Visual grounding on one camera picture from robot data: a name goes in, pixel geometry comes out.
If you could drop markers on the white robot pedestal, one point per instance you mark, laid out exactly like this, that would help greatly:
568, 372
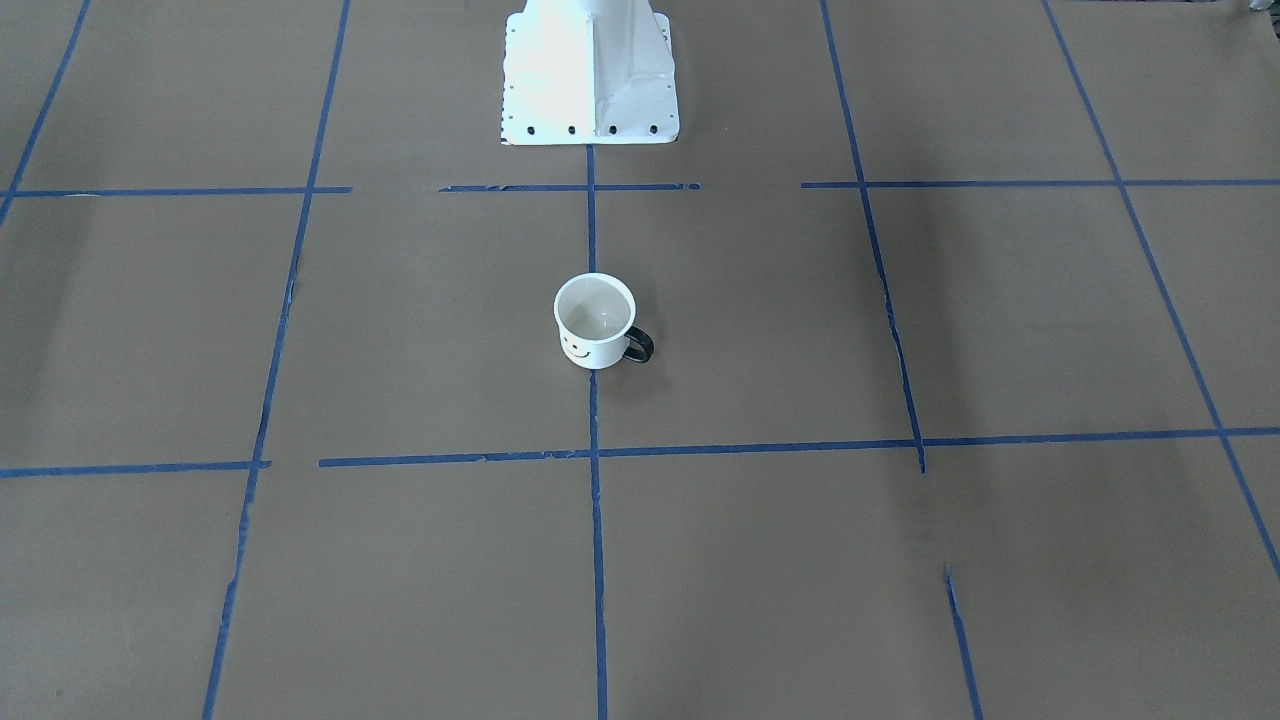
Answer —
588, 73

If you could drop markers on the white smiley mug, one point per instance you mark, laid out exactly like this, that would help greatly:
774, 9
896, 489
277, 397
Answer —
595, 314

